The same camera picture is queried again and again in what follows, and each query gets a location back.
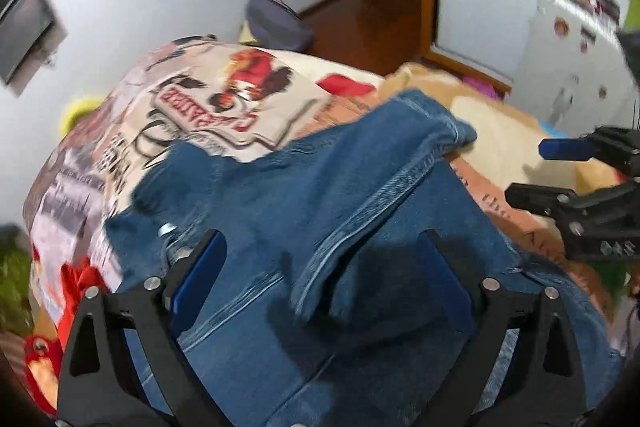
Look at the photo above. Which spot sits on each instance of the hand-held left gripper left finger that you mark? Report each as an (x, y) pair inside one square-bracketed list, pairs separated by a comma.
[(197, 279)]

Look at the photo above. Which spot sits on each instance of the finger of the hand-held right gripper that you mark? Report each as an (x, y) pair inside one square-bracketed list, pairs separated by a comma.
[(537, 198), (562, 149)]

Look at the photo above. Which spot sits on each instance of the yellow hoop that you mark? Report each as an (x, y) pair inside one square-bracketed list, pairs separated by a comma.
[(77, 109)]

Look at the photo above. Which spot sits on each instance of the tan plush blanket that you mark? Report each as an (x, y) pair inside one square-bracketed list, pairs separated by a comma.
[(495, 127)]

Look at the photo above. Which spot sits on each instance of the red cloth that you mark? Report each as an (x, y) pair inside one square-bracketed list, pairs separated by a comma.
[(342, 84)]

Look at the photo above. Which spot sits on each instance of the white cabinet with stickers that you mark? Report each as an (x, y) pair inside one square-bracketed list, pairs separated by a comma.
[(565, 57)]

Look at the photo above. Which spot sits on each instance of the wall-mounted black television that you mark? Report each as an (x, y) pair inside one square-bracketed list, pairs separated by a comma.
[(25, 22)]

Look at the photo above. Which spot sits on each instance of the blue denim jeans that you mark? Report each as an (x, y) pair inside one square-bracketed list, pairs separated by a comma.
[(325, 187)]

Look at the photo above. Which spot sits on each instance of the pink item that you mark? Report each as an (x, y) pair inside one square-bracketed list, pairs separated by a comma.
[(480, 88)]

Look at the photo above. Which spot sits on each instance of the printed blanket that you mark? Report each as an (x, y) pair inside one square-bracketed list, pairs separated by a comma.
[(210, 107)]

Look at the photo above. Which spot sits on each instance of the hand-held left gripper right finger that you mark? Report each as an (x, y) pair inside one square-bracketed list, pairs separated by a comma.
[(445, 279)]

